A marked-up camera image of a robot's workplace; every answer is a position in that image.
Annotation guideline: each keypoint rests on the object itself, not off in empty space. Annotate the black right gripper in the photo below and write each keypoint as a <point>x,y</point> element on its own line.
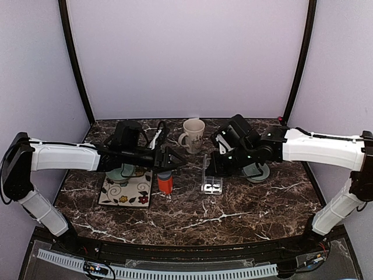
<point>215,169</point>

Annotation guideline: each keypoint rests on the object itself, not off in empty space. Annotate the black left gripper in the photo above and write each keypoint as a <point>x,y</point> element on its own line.
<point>164,163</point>

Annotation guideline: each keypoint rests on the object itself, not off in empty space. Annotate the orange bottle with grey lid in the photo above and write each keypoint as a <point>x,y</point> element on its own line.
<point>165,182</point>

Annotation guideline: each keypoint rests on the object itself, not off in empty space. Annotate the clear plastic pill organizer box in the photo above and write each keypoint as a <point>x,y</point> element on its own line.
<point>210,185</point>

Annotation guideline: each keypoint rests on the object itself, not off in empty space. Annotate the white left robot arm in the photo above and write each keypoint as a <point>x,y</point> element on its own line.
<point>27,156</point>

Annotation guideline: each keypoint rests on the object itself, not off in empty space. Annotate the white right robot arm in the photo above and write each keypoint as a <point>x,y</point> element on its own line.
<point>283,144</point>

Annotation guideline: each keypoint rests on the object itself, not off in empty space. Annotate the white ceramic mug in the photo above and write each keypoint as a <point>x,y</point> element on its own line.
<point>192,137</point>

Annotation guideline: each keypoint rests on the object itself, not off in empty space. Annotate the green bowl right side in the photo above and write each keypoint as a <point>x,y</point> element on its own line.
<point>256,173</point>

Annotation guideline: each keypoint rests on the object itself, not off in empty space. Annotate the floral square plate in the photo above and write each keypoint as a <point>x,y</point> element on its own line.
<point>133,193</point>

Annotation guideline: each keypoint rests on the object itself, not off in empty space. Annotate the green bowl on plate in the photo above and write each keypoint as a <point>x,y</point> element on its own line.
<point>121,174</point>

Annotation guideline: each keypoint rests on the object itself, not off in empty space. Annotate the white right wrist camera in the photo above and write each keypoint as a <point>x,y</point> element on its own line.
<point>224,147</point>

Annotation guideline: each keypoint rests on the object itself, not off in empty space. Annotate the black front table rail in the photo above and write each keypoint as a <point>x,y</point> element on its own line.
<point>281,249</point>

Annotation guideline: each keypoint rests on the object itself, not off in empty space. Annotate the white slotted cable duct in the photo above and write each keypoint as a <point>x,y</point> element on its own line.
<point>97,270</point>

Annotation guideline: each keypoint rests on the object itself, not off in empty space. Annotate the black right frame post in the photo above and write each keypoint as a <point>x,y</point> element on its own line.
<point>306,40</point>

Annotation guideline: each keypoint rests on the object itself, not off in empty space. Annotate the black frame post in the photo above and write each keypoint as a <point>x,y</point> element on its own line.
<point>70,45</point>
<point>306,40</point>

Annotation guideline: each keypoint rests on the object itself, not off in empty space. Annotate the black left frame post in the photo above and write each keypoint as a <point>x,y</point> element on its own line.
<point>70,45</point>

